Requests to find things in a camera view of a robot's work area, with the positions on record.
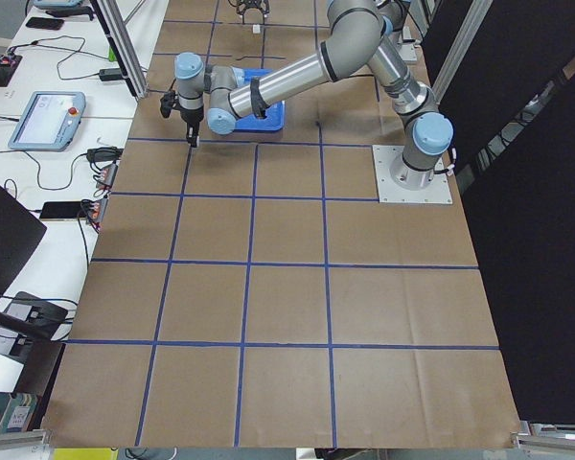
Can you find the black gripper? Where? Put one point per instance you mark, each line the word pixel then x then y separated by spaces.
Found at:
pixel 190 116
pixel 249 9

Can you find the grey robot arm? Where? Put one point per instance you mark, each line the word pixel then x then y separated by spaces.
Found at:
pixel 359 37

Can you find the blue plastic tray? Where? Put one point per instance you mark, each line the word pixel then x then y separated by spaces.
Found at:
pixel 263 122

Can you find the black power adapter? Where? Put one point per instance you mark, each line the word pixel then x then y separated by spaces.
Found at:
pixel 110 74

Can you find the teach pendant tablet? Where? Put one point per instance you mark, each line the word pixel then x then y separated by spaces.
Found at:
pixel 49 122

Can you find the black smartphone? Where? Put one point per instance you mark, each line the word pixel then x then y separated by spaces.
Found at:
pixel 61 210

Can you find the black monitor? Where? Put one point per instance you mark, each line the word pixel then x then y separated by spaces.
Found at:
pixel 20 235

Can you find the black monitor stand base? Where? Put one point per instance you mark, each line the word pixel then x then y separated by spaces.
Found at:
pixel 32 317

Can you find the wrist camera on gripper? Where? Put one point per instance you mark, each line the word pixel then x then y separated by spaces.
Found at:
pixel 167 103

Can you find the aluminium frame post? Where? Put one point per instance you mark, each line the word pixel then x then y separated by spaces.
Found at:
pixel 115 31

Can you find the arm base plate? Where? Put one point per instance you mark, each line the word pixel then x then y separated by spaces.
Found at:
pixel 398 184

